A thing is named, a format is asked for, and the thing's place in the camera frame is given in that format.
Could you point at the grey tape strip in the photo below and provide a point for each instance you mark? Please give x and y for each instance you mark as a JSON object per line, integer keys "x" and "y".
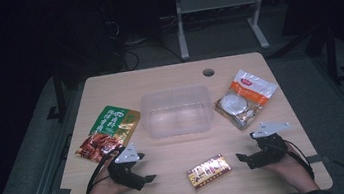
{"x": 64, "y": 192}
{"x": 317, "y": 158}

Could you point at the clear plastic container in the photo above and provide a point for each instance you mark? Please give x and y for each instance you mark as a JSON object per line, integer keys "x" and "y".
{"x": 177, "y": 113}

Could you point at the person's right hand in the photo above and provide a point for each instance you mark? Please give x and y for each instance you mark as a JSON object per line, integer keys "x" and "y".
{"x": 291, "y": 167}

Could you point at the green snack packet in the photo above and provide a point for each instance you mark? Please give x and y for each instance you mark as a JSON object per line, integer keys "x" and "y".
{"x": 110, "y": 130}

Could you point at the orange white snack packet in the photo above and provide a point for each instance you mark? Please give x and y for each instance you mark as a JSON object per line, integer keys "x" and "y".
{"x": 244, "y": 99}

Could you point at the white metal stand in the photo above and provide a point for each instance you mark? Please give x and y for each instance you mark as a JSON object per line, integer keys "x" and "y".
{"x": 218, "y": 0}

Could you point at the black metal stand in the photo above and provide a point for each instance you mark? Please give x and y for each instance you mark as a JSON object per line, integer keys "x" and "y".
{"x": 332, "y": 55}
{"x": 59, "y": 95}

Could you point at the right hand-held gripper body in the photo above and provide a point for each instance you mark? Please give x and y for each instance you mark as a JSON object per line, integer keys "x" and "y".
{"x": 269, "y": 151}

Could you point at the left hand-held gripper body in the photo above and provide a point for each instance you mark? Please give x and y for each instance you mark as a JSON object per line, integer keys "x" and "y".
{"x": 126, "y": 175}

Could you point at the person's left hand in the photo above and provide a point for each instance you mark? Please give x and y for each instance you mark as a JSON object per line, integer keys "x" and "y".
{"x": 104, "y": 188}

